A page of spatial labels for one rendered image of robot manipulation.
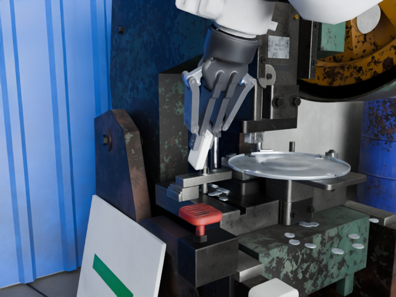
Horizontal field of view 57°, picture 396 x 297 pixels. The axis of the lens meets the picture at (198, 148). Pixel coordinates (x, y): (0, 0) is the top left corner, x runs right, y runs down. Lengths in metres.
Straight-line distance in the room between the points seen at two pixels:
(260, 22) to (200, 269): 0.40
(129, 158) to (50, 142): 0.89
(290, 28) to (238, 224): 0.49
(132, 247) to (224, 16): 0.74
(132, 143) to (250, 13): 0.68
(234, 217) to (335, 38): 0.53
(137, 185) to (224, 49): 0.65
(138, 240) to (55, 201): 1.00
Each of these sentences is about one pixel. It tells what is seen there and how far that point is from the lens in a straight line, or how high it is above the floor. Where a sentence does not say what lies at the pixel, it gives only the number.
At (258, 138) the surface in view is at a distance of 0.99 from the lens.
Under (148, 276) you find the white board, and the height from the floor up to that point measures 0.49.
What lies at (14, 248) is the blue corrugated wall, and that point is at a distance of 2.02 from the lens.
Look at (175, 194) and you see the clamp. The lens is 0.87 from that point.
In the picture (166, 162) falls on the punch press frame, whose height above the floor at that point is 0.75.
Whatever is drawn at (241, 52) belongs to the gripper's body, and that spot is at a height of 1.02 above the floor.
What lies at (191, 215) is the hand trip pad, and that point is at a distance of 0.62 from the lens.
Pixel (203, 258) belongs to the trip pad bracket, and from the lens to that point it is 0.65.
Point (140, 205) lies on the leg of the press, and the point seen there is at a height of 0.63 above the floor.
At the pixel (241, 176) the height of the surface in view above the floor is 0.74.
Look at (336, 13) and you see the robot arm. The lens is 0.42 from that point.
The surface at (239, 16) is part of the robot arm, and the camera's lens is 0.50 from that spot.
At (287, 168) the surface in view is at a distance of 0.87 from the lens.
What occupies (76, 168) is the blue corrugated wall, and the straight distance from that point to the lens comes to 1.97.
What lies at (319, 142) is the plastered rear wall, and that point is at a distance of 3.14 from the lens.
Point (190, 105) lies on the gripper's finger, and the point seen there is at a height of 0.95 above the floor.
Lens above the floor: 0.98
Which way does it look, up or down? 10 degrees down
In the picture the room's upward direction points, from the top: straight up
